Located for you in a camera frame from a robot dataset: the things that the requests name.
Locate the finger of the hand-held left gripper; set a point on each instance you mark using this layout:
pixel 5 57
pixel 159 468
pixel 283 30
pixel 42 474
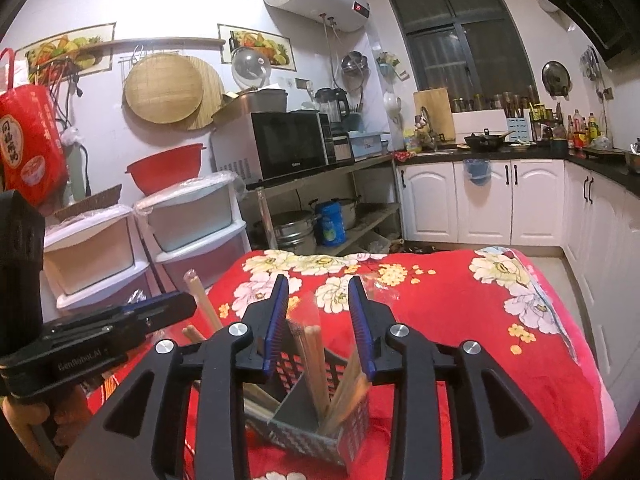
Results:
pixel 165 310

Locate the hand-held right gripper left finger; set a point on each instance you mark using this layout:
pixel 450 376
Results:
pixel 277 330

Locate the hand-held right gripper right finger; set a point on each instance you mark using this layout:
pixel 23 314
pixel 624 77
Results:
pixel 361 330

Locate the wooden chopstick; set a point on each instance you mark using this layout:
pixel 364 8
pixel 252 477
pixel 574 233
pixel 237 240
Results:
pixel 197 295
pixel 193 335

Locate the bundle of chopsticks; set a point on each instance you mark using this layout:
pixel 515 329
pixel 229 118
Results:
pixel 315 365

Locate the grey perforated utensil basket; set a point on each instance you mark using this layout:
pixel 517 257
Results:
pixel 300 435

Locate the white plastic drawer tower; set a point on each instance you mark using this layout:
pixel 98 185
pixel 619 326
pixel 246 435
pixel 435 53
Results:
pixel 195 230
pixel 95 260

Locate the red floral blanket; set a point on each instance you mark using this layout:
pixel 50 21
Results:
pixel 450 320

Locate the steel steamer pot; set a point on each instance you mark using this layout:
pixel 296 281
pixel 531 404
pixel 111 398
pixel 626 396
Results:
pixel 292 232

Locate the dark slippers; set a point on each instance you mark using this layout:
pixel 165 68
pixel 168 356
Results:
pixel 425 248

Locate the blue plastic container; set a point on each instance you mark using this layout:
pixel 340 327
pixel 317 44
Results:
pixel 331 225

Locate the woven flat basket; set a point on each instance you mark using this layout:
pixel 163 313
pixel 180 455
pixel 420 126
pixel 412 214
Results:
pixel 90 205

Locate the red plastic basin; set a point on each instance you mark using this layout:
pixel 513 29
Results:
pixel 165 167

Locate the steel shelf rack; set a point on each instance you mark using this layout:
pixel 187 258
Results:
pixel 370 180

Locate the silver microwave oven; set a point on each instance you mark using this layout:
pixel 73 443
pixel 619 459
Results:
pixel 280 147

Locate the blue dish tray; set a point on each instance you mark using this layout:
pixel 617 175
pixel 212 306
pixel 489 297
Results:
pixel 370 142

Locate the blue hanging bin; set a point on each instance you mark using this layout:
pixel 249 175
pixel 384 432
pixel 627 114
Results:
pixel 476 171

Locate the white base cabinets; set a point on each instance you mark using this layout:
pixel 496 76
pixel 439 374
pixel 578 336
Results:
pixel 535 205

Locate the red shopping bag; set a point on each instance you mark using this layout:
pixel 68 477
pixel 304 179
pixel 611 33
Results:
pixel 32 140

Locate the round wooden board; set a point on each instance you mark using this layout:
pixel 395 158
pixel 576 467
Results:
pixel 212 95

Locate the round bamboo tray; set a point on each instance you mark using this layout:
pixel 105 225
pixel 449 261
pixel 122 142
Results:
pixel 162 87

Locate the black wok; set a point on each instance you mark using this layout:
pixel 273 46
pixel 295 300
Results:
pixel 485 142

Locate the black blender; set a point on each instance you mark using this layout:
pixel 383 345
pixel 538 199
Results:
pixel 331 105

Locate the wooden cutting board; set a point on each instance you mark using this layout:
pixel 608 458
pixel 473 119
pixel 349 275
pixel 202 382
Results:
pixel 434 115

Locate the white hanging teapot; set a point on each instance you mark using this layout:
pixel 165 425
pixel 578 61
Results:
pixel 393 103

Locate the blue knife holder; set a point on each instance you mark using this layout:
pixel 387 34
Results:
pixel 518 128

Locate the glass pot lid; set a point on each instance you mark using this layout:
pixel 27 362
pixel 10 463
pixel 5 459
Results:
pixel 250 67

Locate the row of glass jars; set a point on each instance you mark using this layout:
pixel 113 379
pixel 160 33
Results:
pixel 495 102

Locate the hanging steel pot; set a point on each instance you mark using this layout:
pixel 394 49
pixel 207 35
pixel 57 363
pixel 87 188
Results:
pixel 355 64

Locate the wooden rolling pin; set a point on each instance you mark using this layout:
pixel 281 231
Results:
pixel 165 42

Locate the group of sauce bottles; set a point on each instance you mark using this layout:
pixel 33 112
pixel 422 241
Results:
pixel 587 132

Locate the dark framed window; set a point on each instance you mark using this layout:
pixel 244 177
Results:
pixel 460 35

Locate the steel pot lid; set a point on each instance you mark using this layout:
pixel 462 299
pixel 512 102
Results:
pixel 556 79

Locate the black range hood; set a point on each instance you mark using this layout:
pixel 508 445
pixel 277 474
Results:
pixel 595 5

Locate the wall utensil holder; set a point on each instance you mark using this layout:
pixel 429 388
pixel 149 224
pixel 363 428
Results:
pixel 392 66

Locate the fruit wall poster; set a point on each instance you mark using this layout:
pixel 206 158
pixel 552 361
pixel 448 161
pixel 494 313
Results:
pixel 260 40
pixel 60 52

